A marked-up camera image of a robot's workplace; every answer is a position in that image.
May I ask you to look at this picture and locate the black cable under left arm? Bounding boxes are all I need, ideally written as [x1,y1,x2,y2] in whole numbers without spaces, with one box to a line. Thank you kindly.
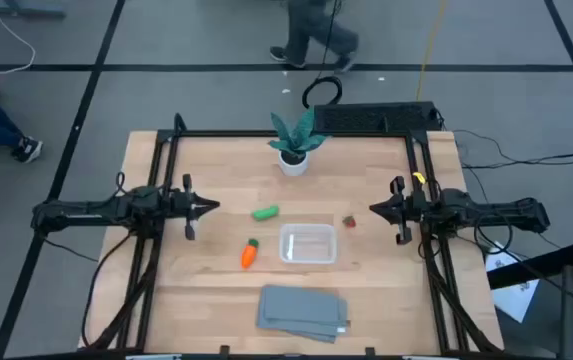
[80,232,137,349]

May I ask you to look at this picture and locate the green toy cucumber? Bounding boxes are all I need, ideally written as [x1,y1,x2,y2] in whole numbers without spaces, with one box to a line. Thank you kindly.
[251,204,281,222]

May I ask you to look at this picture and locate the black coiled floor cable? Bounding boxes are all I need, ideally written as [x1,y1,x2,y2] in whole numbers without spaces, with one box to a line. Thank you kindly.
[301,0,344,110]

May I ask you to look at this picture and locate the yellow cable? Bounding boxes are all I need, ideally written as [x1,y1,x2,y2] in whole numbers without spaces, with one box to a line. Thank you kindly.
[415,0,448,102]

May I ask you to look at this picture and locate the black aluminium table frame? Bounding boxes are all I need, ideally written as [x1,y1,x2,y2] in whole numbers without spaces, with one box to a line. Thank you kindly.
[78,112,505,357]

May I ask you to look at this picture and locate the grey folded cloth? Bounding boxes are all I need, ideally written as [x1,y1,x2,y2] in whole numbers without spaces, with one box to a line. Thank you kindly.
[262,284,349,327]
[256,299,351,344]

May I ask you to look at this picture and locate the white floor cable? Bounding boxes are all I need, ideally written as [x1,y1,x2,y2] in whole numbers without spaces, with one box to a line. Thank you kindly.
[0,0,37,76]

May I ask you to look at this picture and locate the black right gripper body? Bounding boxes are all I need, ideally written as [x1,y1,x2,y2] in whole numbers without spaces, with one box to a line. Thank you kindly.
[388,175,430,246]

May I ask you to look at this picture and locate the black perforated computer case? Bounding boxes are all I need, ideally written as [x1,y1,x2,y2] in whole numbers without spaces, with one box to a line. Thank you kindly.
[312,101,443,134]

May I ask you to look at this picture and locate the walking person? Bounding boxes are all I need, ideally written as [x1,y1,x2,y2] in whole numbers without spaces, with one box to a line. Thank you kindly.
[269,0,360,74]

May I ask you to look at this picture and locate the black beam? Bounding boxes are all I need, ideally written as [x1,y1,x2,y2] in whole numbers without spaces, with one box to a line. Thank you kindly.
[485,241,573,291]

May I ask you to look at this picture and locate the white printed paper sheet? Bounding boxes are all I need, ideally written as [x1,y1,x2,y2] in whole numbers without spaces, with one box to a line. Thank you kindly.
[484,241,540,324]

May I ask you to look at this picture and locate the green artificial plant leaves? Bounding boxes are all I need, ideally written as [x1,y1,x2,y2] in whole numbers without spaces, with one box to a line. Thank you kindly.
[267,106,328,156]

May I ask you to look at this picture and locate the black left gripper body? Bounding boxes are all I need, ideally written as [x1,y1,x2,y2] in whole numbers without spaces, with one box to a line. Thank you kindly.
[168,173,198,241]

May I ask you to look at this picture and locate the orange toy carrot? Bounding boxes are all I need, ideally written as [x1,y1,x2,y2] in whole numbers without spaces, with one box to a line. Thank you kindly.
[240,238,260,270]

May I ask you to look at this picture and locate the white plant pot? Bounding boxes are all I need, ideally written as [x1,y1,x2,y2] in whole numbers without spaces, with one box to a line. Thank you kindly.
[278,149,310,177]

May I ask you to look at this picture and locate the clear plastic tupperware container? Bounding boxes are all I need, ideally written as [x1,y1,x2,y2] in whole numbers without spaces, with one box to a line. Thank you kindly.
[278,222,338,265]

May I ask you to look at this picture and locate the grey table foot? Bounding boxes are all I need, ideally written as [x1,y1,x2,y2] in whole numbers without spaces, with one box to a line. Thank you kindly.
[0,0,67,20]

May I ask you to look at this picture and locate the thin black cables bundle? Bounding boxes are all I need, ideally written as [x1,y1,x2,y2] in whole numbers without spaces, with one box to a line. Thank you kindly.
[451,128,573,172]

